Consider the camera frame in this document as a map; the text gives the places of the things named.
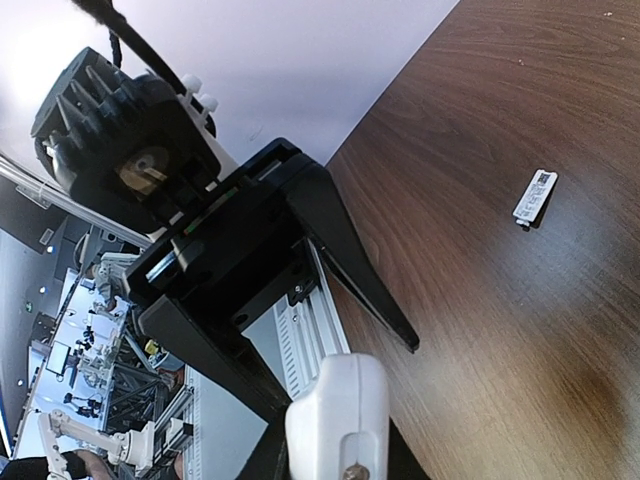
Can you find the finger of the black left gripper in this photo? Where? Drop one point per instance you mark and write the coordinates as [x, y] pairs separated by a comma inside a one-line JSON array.
[[317, 205], [218, 351]]

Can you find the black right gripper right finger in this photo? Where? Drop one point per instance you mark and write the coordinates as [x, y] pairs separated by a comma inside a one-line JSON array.
[[402, 463]]

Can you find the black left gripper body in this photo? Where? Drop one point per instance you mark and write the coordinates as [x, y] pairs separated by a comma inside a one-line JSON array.
[[235, 251]]

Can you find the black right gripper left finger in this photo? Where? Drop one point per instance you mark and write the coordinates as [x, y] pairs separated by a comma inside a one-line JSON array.
[[270, 458]]

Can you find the white remote control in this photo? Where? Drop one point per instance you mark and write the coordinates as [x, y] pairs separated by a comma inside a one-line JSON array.
[[340, 427]]

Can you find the white battery cover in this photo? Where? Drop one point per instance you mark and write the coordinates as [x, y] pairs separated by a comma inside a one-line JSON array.
[[531, 203]]

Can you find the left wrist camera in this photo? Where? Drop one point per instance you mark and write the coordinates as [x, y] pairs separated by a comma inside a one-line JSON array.
[[131, 149]]

